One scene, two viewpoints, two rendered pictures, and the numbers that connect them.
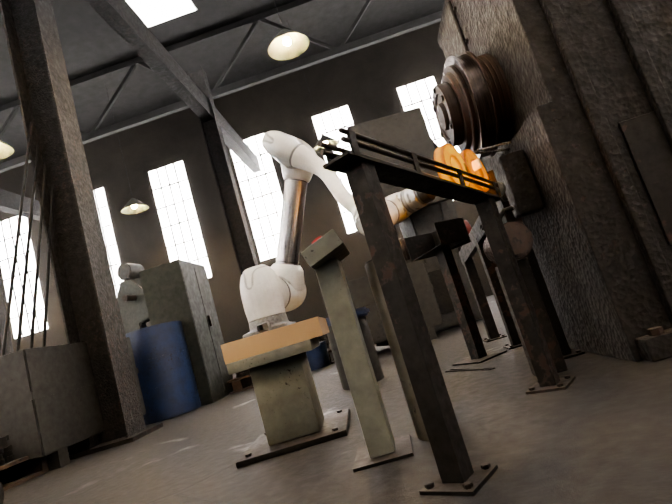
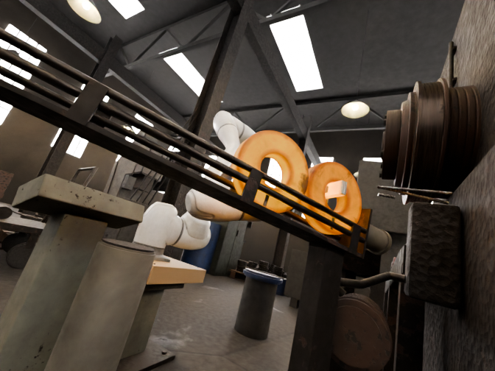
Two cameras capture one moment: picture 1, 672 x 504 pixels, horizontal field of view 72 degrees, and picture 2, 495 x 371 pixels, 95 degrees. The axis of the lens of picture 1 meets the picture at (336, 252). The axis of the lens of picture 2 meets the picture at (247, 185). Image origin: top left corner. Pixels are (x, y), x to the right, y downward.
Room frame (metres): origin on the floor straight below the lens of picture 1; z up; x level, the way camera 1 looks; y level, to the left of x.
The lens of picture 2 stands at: (1.00, -0.57, 0.57)
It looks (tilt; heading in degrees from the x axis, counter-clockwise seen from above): 15 degrees up; 28
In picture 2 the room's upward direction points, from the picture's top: 15 degrees clockwise
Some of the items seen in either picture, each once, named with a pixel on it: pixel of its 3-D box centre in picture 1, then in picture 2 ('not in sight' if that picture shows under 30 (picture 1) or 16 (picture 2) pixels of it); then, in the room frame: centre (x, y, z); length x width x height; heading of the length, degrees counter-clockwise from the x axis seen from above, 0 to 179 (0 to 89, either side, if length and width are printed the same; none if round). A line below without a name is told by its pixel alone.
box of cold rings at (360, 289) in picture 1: (380, 310); (328, 283); (4.76, -0.26, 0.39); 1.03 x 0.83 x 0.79; 90
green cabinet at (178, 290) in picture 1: (190, 333); (226, 234); (5.05, 1.78, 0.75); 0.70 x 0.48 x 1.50; 176
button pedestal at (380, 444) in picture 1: (351, 343); (33, 323); (1.34, 0.03, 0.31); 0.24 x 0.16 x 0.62; 176
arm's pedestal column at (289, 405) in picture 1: (288, 397); (124, 314); (1.87, 0.34, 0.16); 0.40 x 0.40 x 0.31; 89
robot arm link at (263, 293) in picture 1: (261, 291); (159, 223); (1.88, 0.34, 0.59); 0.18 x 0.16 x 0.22; 161
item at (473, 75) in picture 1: (468, 108); (419, 145); (1.97, -0.75, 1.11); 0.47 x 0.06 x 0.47; 176
